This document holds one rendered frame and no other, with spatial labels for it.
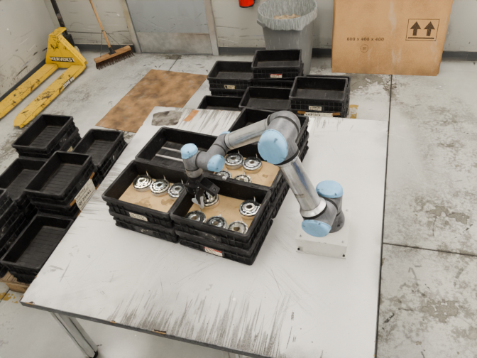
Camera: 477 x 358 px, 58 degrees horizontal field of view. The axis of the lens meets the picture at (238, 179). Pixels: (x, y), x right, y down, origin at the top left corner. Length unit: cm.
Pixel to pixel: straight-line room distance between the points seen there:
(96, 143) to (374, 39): 277
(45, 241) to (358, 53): 330
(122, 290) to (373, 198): 132
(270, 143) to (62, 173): 198
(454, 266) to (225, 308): 161
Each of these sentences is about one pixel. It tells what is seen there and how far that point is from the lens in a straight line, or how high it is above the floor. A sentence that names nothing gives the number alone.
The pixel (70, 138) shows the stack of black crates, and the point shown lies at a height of 48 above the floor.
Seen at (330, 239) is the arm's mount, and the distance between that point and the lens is 201.
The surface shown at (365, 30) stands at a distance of 458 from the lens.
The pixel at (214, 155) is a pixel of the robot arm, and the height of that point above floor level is 119.
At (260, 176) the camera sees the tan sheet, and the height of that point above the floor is 83.
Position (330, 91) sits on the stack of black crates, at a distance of 348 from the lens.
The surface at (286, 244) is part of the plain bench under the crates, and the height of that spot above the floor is 70.
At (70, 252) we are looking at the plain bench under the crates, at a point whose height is 70.
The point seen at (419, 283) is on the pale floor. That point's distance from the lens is 291.
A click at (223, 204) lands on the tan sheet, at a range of 215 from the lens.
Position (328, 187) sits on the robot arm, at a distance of 190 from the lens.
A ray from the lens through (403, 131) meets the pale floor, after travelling 393.
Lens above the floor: 238
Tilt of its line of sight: 43 degrees down
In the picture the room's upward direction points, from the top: 9 degrees counter-clockwise
